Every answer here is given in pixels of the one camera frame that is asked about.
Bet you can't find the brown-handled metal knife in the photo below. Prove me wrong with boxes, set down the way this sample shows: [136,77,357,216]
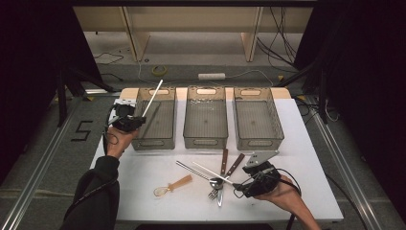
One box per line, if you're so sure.
[217,147,229,208]

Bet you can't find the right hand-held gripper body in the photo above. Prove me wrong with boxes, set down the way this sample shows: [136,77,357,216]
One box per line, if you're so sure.
[243,149,282,198]

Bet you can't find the person's right hand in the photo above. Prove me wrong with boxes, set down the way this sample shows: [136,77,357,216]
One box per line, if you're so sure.
[255,176,305,213]

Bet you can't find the white power strip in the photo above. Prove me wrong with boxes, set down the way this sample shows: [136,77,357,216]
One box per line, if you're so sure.
[197,72,227,81]

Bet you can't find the person's left hand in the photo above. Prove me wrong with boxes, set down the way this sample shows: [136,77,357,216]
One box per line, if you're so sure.
[105,127,139,160]

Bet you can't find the aluminium floor rail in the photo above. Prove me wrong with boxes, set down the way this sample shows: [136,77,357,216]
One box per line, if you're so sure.
[305,95,384,230]
[0,95,84,230]

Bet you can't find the black cable bundle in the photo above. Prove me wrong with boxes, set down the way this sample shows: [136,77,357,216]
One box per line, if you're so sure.
[257,6,300,70]

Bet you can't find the beige wooden shelf unit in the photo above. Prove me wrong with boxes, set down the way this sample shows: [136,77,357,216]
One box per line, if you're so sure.
[73,6,314,63]

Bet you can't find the white table board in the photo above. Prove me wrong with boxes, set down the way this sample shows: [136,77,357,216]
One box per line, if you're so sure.
[90,97,345,223]

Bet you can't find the thick black floor cable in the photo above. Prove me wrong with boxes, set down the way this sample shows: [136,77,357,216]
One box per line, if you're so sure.
[325,173,369,230]

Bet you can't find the yellow tape roll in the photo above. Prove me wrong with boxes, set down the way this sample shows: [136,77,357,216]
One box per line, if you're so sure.
[151,65,168,77]

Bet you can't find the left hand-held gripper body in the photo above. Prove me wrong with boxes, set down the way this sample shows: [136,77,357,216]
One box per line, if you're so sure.
[108,99,143,133]

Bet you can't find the white power cable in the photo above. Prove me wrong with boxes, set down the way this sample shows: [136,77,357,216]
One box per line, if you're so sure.
[137,60,276,88]

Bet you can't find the black curtain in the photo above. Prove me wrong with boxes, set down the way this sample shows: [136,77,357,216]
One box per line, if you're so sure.
[0,0,103,186]
[293,0,406,221]

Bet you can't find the white chopstick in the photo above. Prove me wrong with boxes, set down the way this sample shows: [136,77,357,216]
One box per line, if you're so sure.
[192,161,236,186]
[141,80,164,119]

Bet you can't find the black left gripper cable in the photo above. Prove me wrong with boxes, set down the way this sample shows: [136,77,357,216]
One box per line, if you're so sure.
[72,104,120,210]

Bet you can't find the clear grey plastic bin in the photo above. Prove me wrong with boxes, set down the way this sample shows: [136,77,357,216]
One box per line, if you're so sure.
[131,86,177,151]
[233,86,285,151]
[183,85,229,150]

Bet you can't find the thin black floor cable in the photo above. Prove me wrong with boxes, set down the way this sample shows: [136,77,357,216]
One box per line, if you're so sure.
[94,52,124,66]
[101,72,124,82]

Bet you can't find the black tripod stand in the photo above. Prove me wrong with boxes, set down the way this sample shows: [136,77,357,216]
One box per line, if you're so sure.
[274,57,329,124]
[56,65,118,127]

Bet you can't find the brown-handled metal fork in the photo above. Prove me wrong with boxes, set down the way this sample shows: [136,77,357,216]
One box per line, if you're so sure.
[208,152,246,201]

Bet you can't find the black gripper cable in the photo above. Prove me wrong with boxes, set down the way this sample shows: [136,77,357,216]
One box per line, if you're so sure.
[234,167,304,230]
[72,104,120,210]

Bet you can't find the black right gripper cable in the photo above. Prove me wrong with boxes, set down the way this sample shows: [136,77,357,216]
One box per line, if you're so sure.
[234,167,304,230]

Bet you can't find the silver metal chopstick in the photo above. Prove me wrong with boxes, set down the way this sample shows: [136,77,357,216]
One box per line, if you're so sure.
[142,102,162,138]
[140,103,160,139]

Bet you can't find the tangled floor cables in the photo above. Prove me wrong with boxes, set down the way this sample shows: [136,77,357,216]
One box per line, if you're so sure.
[295,95,339,124]

